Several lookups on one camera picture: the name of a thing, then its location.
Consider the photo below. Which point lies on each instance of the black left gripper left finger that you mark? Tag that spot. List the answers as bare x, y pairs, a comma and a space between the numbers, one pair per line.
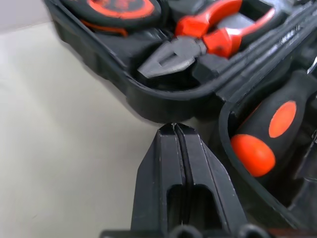
158, 168

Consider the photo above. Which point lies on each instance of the black orange tape measure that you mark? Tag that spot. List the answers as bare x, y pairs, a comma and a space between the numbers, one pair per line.
119, 7

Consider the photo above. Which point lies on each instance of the black plastic tool case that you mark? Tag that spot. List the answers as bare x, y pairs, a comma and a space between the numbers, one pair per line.
173, 104

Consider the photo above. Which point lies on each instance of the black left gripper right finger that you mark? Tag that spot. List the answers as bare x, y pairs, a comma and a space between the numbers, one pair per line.
205, 178

